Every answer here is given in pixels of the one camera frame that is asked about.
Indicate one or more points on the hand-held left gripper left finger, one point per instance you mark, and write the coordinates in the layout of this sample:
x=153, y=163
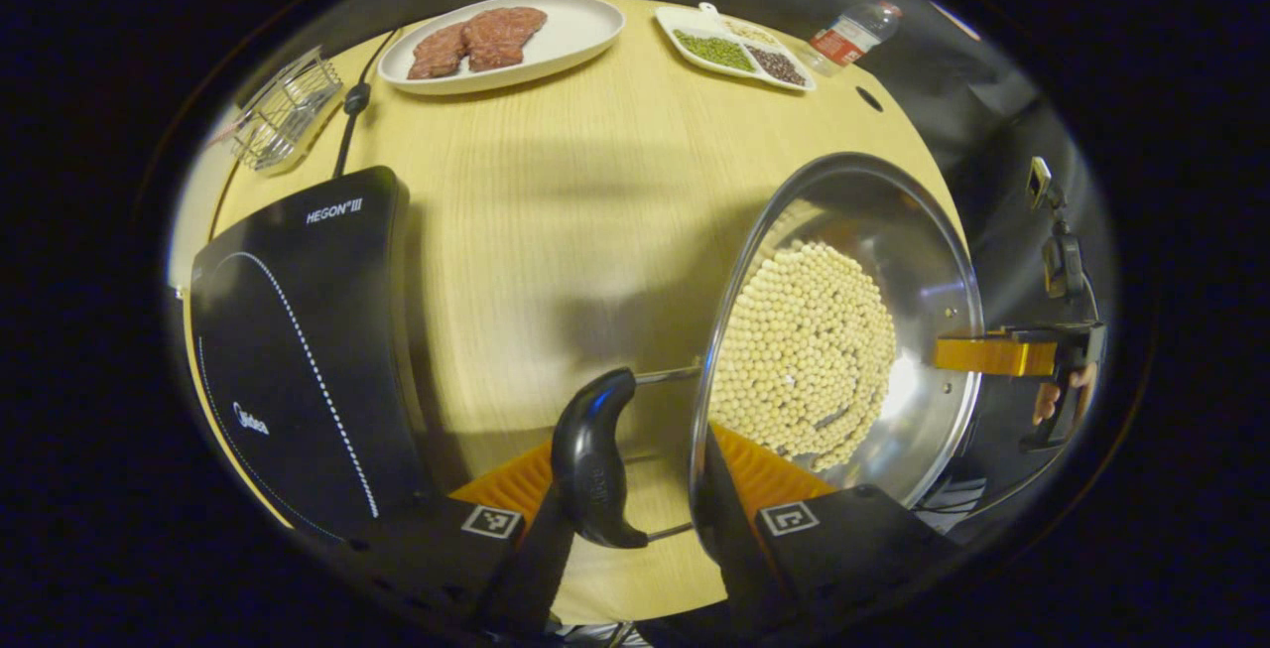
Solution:
x=526, y=583

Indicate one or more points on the brown meat piece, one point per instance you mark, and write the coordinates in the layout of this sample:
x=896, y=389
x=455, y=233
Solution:
x=501, y=38
x=437, y=53

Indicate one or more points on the plastic bottle with red label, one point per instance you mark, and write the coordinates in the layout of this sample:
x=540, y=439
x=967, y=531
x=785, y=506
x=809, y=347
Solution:
x=848, y=38

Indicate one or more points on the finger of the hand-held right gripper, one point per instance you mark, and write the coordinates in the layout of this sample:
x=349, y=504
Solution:
x=992, y=355

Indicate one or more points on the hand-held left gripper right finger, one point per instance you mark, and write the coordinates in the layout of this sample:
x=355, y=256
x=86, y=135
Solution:
x=734, y=554

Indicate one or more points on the pile of green beans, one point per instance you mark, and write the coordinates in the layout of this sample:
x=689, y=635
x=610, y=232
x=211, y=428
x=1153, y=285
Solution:
x=714, y=51

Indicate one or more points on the white round plate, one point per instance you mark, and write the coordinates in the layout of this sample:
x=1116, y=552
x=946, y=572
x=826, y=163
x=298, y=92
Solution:
x=580, y=33

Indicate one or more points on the pile of dark red beans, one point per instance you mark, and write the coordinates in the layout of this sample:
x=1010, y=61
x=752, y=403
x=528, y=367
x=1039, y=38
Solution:
x=777, y=65

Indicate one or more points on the pile of yellow soybeans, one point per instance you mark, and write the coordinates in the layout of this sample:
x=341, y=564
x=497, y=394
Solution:
x=804, y=350

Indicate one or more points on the white divided dish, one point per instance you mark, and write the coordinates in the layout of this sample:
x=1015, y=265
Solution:
x=685, y=21

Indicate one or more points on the black induction cooktop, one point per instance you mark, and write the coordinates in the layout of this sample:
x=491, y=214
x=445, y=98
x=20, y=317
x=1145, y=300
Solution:
x=298, y=330

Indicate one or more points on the small pile of pale beans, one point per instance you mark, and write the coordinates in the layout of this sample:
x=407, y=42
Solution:
x=751, y=33

